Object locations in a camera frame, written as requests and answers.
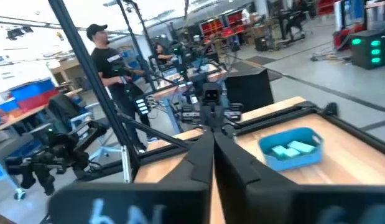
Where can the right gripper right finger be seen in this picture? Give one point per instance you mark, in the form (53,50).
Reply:
(257,202)

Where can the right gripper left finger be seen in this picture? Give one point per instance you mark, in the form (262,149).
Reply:
(133,202)

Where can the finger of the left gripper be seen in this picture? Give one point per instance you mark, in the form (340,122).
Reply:
(211,118)
(219,118)

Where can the teal small cube block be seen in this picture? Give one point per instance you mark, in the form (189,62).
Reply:
(292,153)
(278,151)

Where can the teal long block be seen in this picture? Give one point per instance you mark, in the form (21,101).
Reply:
(302,147)

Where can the wooden table blue legs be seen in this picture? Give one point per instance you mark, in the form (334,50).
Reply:
(173,90)

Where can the black box cabinet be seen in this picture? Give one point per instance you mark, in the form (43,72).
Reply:
(251,90)

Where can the blue plastic bin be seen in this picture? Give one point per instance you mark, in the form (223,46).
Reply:
(291,163)

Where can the black floor mat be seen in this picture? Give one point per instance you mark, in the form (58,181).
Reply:
(257,59)

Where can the small black computer tower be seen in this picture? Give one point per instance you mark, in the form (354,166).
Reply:
(261,43)

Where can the red shelf rack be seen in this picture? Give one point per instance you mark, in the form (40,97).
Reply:
(211,28)

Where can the white office chair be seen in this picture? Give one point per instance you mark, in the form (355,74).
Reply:
(77,119)

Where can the black jacket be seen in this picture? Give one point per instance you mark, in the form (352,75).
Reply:
(63,109)

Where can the person's cap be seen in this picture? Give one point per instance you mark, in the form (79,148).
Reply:
(95,28)

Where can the red plastic crate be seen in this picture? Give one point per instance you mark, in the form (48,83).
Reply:
(39,101)

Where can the wooden workbench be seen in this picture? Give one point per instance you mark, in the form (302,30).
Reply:
(21,116)

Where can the red tool cart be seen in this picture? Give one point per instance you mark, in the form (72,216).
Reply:
(340,39)

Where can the blue plastic crate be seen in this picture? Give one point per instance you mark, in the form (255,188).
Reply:
(33,88)

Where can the black computer green lights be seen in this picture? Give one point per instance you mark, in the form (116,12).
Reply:
(366,59)

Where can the black ceiling spotlight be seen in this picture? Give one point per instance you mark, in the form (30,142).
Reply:
(15,32)

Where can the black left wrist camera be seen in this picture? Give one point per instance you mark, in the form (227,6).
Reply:
(212,92)

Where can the silver corner bracket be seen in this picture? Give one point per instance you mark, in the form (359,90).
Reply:
(127,165)

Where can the black aluminium rig frame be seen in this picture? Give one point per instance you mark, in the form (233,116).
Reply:
(86,65)

